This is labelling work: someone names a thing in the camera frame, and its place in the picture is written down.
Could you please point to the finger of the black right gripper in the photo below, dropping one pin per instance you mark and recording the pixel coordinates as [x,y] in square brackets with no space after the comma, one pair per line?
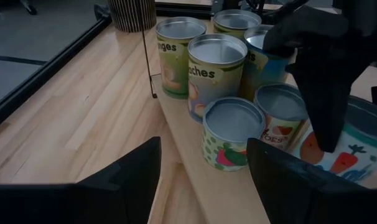
[325,99]
[303,31]

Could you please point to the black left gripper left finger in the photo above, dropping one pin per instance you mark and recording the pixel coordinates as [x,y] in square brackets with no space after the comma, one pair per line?
[82,202]

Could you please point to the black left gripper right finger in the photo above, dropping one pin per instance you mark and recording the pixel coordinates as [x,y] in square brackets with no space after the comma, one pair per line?
[306,199]

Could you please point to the mixed vegetables can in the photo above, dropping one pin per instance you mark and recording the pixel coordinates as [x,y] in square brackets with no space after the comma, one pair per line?
[359,149]

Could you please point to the yellow green peaches can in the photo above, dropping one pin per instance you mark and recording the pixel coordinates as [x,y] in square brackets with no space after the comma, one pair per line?
[213,84]

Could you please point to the green oranges can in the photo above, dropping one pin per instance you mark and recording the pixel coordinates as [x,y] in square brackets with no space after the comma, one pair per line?
[174,62]

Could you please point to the wooden shelf board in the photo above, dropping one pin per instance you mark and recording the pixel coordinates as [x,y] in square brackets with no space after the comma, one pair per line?
[213,193]

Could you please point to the small tomatoes can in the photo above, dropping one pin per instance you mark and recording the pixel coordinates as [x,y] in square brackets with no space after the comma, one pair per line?
[280,109]

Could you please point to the blue can yellow label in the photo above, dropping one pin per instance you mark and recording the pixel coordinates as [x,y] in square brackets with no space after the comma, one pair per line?
[263,74]

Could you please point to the green dotted strawberry can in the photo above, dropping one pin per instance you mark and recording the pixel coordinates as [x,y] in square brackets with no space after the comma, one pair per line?
[229,133]

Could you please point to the striped cylinder bin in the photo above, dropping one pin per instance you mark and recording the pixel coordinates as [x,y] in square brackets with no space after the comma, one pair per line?
[132,15]

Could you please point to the black chair base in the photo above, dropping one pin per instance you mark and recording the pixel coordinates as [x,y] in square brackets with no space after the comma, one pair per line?
[30,7]

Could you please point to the black table edge rail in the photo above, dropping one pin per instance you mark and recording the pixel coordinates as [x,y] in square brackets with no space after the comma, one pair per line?
[36,84]

